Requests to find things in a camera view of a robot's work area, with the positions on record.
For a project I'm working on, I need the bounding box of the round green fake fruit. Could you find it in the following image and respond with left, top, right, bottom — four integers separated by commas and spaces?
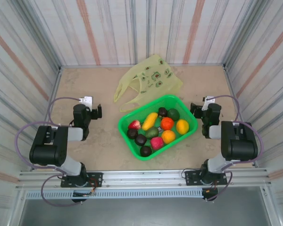
167, 108, 181, 122

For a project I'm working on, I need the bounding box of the red-orange fake persimmon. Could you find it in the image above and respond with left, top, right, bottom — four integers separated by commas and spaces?
160, 117, 175, 131

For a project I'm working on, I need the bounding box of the red fake strawberry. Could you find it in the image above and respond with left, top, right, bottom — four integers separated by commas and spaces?
128, 120, 142, 130

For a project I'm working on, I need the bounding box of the orange fake orange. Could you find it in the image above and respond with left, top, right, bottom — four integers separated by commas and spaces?
161, 129, 177, 145

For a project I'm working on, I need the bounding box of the yellow fake mango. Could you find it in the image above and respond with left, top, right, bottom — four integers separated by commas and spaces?
141, 112, 158, 131

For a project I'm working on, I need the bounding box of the green fake avocado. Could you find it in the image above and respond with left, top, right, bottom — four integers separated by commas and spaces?
145, 126, 159, 139

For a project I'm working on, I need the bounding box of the green plastic basket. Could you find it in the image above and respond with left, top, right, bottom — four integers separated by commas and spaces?
117, 94, 199, 161

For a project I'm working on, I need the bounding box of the yellow avocado-print plastic bag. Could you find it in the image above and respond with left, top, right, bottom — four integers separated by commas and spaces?
113, 54, 183, 113

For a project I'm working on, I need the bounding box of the yellow fake lemon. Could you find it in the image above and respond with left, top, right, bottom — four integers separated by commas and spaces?
175, 119, 190, 135

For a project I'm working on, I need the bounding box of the pink-red fake apple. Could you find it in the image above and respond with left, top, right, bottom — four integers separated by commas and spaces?
150, 137, 165, 150

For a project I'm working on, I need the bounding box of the aluminium table edge profile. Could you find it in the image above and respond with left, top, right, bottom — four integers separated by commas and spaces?
46, 66, 63, 123
223, 63, 258, 168

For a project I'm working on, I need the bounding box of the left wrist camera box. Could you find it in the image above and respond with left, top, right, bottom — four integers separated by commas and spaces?
79, 96, 93, 108

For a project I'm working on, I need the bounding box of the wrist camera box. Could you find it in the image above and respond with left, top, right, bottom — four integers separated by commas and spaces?
202, 96, 216, 111
79, 96, 93, 108

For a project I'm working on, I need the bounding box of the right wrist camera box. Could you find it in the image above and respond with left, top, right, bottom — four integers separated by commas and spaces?
202, 96, 216, 111

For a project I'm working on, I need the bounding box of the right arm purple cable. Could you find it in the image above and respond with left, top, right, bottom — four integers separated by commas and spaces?
211, 95, 265, 203

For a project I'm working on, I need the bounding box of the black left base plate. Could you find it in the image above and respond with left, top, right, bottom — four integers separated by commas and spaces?
60, 172, 104, 188

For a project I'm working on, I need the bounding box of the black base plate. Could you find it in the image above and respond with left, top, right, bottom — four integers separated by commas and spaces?
184, 169, 228, 186
60, 172, 104, 188

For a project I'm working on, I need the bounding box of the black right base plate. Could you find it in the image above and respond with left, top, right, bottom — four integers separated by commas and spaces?
184, 169, 228, 186

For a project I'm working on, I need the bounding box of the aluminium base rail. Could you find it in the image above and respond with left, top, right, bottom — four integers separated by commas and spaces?
15, 167, 272, 189

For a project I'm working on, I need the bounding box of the slotted grey cable duct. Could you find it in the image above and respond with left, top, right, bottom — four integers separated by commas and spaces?
25, 189, 203, 200

